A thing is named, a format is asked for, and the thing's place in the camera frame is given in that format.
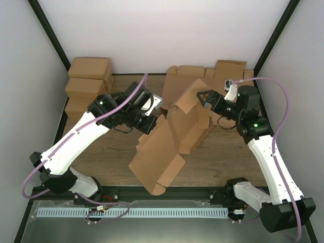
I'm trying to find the black frame post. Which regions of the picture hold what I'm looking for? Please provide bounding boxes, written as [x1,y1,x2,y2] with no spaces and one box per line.
[28,0,71,71]
[253,0,301,73]

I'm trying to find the cardboard box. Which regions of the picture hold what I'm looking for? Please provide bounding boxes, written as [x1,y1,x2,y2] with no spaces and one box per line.
[129,79,213,195]
[65,77,107,99]
[68,57,110,79]
[65,98,94,123]

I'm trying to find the stack of flat cardboard sheets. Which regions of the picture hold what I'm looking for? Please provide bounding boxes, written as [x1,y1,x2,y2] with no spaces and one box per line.
[160,65,255,127]

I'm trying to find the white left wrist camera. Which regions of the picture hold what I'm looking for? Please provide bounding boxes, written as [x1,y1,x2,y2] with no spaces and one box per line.
[140,94,163,116]

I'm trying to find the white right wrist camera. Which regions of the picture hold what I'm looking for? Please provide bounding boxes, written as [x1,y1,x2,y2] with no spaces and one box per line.
[224,79,237,101]

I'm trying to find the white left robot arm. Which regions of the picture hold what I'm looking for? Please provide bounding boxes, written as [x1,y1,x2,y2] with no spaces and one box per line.
[30,82,163,205]

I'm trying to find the upright cardboard sheet at back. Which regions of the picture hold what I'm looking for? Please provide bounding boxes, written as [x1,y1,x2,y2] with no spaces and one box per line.
[215,60,247,72]

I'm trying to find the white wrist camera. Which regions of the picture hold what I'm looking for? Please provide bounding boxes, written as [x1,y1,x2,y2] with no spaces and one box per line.
[140,94,163,116]
[224,79,237,101]

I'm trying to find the light blue slotted cable duct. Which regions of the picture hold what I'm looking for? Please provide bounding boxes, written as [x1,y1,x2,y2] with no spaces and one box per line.
[36,208,228,219]

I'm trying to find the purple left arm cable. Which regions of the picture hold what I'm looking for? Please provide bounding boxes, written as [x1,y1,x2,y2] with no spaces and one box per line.
[21,73,148,200]

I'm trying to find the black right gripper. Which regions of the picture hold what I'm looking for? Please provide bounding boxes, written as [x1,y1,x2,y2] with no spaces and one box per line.
[197,90,244,122]

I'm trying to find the right black frame post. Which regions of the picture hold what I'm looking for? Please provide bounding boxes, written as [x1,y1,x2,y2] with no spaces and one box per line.
[253,0,301,73]

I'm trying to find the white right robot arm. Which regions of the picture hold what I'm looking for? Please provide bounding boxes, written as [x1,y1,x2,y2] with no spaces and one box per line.
[197,85,316,232]

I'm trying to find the left black frame post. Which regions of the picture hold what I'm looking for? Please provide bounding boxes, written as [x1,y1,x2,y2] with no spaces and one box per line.
[28,0,71,71]

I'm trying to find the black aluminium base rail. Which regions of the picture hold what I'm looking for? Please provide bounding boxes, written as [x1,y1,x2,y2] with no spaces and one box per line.
[73,185,269,203]

